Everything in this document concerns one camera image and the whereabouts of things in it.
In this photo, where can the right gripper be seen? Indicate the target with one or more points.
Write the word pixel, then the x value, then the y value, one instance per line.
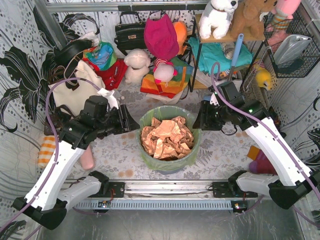
pixel 205 115

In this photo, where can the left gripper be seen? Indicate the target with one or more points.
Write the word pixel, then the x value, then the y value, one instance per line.
pixel 124 118

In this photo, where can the green trash bag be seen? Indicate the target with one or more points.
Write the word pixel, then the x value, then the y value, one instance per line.
pixel 168 112

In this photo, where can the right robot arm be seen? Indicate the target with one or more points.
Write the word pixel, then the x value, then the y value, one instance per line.
pixel 292 179

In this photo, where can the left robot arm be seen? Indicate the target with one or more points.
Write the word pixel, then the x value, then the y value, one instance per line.
pixel 46 203

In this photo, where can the cream canvas tote bag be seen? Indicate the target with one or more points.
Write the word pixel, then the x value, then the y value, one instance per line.
pixel 73 94

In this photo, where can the blue trash bin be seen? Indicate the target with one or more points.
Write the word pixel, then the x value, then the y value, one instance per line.
pixel 169 172

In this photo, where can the colourful printed bag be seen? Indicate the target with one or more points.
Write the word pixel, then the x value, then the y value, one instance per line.
pixel 100 57

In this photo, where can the magenta cloth bag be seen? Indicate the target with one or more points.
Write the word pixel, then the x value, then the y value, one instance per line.
pixel 160 38

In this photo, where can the crumpled brown paper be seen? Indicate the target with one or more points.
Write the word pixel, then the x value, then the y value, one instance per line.
pixel 167 140

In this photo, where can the wooden metal shelf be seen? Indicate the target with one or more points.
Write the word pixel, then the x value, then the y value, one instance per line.
pixel 247 36

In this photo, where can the white shoe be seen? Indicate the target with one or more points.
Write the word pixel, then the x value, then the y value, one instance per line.
pixel 203 81

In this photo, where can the pink case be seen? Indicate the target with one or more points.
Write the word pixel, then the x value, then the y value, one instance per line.
pixel 87 159

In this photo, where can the rainbow striped cloth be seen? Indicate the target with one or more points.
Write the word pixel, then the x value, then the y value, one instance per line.
pixel 171 88

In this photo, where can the red cloth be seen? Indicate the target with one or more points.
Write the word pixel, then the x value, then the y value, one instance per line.
pixel 113 76

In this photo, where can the pink plush doll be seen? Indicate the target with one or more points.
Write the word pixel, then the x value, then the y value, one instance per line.
pixel 163 71

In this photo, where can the white plush sheep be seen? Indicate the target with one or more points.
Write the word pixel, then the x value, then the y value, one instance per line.
pixel 138 63

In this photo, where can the teal folded cloth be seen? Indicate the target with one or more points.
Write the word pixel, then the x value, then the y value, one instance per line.
pixel 212 52

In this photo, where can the purple orange sock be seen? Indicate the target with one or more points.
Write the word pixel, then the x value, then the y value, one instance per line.
pixel 260 163

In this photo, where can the yellow plush toy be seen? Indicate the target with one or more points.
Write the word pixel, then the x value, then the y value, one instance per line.
pixel 263 78

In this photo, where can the orange checkered cloth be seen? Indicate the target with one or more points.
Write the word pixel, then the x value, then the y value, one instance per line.
pixel 46 151

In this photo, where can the black leather handbag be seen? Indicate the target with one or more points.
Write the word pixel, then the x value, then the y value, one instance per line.
pixel 130 36

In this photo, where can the black round hat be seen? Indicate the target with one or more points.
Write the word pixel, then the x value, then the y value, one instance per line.
pixel 63 57

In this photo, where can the orange plush toy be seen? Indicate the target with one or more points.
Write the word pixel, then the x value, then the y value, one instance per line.
pixel 181 33

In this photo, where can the white plush dog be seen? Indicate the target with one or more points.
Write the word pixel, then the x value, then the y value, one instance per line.
pixel 216 18

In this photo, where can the brown teddy bear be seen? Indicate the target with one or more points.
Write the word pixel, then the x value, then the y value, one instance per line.
pixel 247 15

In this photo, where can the silver foil pouch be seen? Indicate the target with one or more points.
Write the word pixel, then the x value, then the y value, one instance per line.
pixel 291 48

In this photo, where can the pink plush toy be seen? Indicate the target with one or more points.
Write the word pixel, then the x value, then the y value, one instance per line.
pixel 283 13

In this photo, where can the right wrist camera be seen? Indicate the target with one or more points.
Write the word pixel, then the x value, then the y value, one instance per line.
pixel 214 100

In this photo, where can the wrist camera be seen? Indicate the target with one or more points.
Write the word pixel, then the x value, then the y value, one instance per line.
pixel 214 100
pixel 109 95

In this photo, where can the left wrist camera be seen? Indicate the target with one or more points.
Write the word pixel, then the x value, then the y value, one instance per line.
pixel 109 95

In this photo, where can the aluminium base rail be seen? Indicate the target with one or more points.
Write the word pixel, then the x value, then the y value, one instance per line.
pixel 173 189

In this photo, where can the black wire basket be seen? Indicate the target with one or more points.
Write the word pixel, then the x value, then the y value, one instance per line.
pixel 304 64

